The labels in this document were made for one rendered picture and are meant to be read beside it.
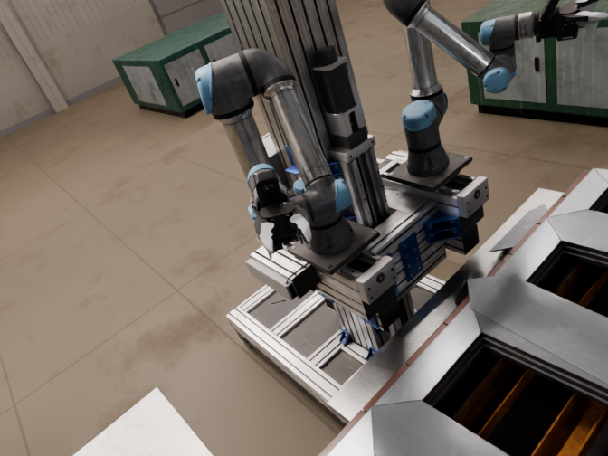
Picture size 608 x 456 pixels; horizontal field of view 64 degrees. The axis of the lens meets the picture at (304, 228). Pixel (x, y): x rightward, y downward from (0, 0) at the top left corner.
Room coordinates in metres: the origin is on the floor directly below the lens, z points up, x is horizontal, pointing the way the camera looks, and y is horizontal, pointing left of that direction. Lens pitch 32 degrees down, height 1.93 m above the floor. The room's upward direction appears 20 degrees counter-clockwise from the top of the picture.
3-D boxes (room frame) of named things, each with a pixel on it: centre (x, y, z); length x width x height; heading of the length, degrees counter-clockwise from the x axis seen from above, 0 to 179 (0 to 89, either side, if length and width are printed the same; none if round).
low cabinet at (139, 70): (8.39, 0.60, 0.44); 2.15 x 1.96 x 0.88; 119
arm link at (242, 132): (1.30, 0.06, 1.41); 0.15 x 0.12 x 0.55; 93
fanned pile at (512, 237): (1.39, -0.81, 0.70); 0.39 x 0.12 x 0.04; 120
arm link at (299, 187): (1.31, -0.06, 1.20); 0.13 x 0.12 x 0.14; 93
